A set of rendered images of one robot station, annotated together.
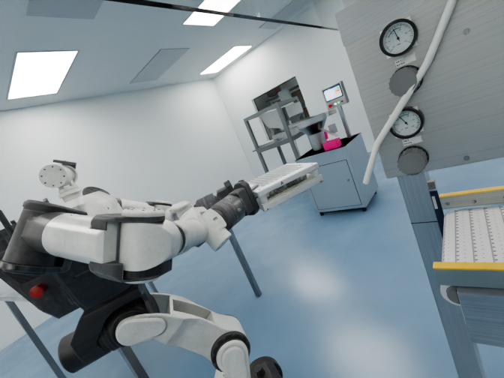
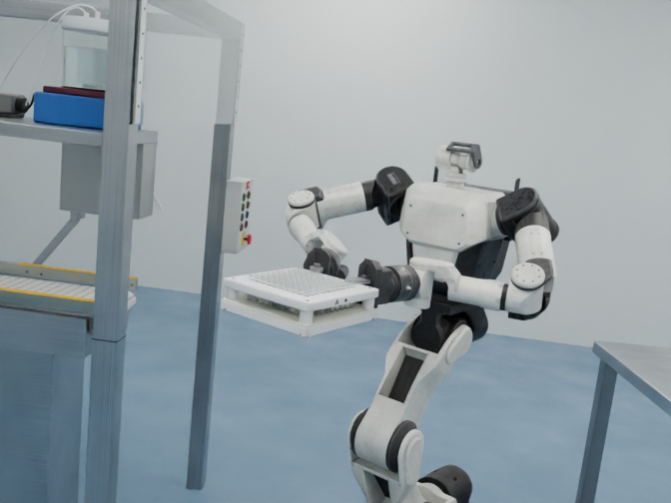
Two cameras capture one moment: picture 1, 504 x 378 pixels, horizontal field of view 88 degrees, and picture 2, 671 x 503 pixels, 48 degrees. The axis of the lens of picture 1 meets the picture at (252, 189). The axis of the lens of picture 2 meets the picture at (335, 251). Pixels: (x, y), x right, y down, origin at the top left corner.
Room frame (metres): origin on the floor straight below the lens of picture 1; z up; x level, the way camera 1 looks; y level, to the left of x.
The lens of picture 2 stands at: (2.30, -1.04, 1.44)
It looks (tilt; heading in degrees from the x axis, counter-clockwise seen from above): 10 degrees down; 142
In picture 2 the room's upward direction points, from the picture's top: 6 degrees clockwise
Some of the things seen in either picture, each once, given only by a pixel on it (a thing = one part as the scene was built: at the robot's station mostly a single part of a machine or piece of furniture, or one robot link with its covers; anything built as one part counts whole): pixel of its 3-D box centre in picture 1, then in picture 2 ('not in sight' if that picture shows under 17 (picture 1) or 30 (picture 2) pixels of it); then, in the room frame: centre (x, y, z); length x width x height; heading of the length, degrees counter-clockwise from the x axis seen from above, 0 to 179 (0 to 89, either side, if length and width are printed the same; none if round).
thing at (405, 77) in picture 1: (403, 77); not in sight; (0.31, -0.21, 1.24); 0.03 x 0.03 x 0.04; 48
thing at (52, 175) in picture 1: (61, 179); (456, 163); (0.81, 0.51, 1.35); 0.10 x 0.07 x 0.09; 15
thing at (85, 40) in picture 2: not in sight; (93, 52); (0.38, -0.38, 1.53); 0.15 x 0.15 x 0.19
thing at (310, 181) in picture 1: (279, 189); (300, 308); (0.98, -0.10, 1.02); 0.24 x 0.24 x 0.02; 15
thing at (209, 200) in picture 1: (221, 200); (382, 284); (0.99, 0.13, 1.06); 0.12 x 0.10 x 0.13; 97
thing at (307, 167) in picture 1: (274, 178); (302, 287); (0.98, -0.10, 1.06); 0.25 x 0.24 x 0.02; 15
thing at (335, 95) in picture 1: (340, 112); not in sight; (2.98, -1.26, 1.07); 0.23 x 0.10 x 0.62; 46
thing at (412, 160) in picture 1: (411, 157); not in sight; (0.32, -0.20, 1.15); 0.03 x 0.03 x 0.05; 48
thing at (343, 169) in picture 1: (338, 176); not in sight; (3.02, -1.01, 0.38); 0.63 x 0.57 x 0.76; 46
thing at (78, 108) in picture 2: not in sight; (91, 108); (0.37, -0.37, 1.39); 0.21 x 0.20 x 0.09; 138
